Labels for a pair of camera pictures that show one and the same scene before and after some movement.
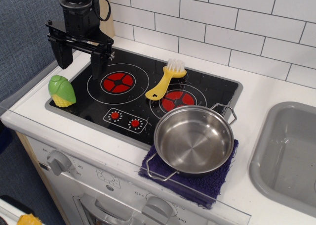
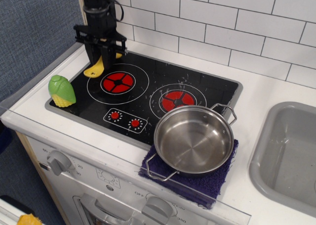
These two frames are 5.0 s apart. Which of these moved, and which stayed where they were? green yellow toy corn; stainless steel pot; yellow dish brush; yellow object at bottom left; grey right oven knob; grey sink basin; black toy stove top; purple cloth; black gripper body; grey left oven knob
Moved: black gripper body; yellow dish brush
Stayed: yellow object at bottom left; grey right oven knob; purple cloth; grey left oven knob; green yellow toy corn; black toy stove top; stainless steel pot; grey sink basin
